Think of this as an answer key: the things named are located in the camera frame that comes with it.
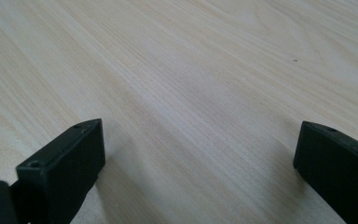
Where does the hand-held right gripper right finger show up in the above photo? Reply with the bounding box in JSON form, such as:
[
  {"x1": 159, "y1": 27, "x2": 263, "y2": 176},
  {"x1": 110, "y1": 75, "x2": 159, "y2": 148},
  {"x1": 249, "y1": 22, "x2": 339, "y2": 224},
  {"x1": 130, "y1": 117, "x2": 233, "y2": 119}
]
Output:
[{"x1": 293, "y1": 120, "x2": 358, "y2": 224}]

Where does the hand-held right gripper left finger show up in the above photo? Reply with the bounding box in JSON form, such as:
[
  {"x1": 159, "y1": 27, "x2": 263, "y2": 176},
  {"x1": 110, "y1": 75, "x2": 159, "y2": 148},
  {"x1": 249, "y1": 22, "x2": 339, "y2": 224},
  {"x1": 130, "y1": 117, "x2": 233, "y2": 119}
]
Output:
[{"x1": 9, "y1": 118, "x2": 106, "y2": 224}]

